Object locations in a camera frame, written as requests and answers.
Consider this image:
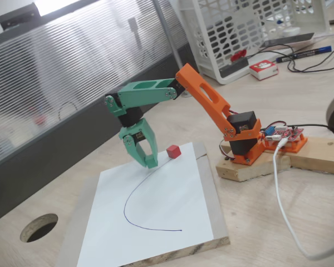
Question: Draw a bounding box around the white paper sheet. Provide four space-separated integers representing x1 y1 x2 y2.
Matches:
76 142 215 267

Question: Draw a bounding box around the white round puck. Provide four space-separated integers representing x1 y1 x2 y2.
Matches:
281 26 301 36

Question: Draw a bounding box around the blue marker pen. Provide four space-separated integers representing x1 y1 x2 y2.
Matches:
275 46 332 63

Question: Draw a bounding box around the red and white small box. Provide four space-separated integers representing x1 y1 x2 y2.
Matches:
249 60 279 81

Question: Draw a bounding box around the red plastic clip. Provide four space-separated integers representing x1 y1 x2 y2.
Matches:
229 50 248 62

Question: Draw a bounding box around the black box device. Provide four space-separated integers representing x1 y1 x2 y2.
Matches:
0 2 41 30

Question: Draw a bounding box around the thin black power cable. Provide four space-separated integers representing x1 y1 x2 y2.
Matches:
291 123 334 131

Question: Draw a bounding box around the dark flat tablet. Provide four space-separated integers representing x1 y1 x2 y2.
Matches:
258 32 315 51

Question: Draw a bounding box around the white usb cable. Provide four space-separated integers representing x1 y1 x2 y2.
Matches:
272 138 334 261

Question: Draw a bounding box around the black rectangular block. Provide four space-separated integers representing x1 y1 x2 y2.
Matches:
219 57 250 79

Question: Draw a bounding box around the white plastic lattice basket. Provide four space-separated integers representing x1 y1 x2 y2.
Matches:
179 0 331 85

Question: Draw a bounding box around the red controller circuit board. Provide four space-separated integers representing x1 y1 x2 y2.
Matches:
260 124 306 144

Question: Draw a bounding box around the ribbed glass desk partition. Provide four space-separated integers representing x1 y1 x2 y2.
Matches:
0 0 201 226

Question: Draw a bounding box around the grey laminated wooden board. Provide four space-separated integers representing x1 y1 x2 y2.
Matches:
54 141 231 267

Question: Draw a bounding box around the wooden base block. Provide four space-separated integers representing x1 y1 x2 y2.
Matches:
215 140 292 183

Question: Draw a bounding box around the red cube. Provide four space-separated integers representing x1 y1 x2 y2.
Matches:
166 144 182 160

